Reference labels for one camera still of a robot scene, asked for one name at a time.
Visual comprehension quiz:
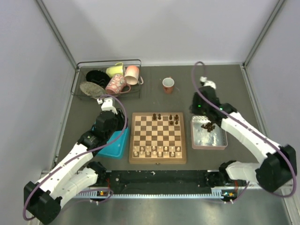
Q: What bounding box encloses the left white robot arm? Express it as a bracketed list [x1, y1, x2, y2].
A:
[22, 109, 128, 225]

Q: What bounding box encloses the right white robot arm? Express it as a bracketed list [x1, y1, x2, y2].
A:
[190, 86, 297, 193]

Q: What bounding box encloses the dark pieces pile in tin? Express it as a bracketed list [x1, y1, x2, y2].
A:
[201, 122, 216, 132]

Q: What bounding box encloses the wooden chess board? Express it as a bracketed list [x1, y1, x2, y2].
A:
[129, 112, 187, 164]

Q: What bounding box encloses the blue plastic tray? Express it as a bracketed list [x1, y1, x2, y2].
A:
[97, 127, 129, 159]

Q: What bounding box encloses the grey speckled plate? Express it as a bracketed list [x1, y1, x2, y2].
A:
[79, 81, 106, 99]

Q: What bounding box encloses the brown mug white inside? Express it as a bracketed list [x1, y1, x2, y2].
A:
[162, 77, 175, 94]

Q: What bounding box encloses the pink metal tin tray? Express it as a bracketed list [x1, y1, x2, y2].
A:
[191, 116, 228, 150]

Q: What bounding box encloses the pink floral mug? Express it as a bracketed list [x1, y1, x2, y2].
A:
[105, 74, 131, 95]

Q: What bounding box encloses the black ridged bowl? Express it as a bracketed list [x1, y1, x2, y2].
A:
[86, 70, 111, 88]

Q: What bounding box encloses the pink white mug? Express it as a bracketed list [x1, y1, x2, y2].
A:
[124, 65, 139, 85]

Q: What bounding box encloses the yellow mug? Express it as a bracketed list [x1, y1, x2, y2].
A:
[105, 62, 125, 78]

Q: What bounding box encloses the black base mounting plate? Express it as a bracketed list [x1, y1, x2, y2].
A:
[99, 170, 224, 195]

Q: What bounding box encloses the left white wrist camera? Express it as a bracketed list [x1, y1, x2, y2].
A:
[97, 97, 118, 114]

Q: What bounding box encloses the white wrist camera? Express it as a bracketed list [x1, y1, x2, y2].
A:
[200, 76, 217, 89]
[97, 97, 118, 114]

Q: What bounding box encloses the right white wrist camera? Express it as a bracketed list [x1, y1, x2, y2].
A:
[200, 76, 217, 89]

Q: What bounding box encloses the black wire dish rack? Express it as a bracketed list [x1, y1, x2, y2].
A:
[71, 59, 142, 100]

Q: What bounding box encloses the white slotted cable duct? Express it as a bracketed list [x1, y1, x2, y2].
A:
[75, 188, 237, 199]

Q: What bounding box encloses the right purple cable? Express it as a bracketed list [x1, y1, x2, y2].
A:
[191, 61, 298, 204]

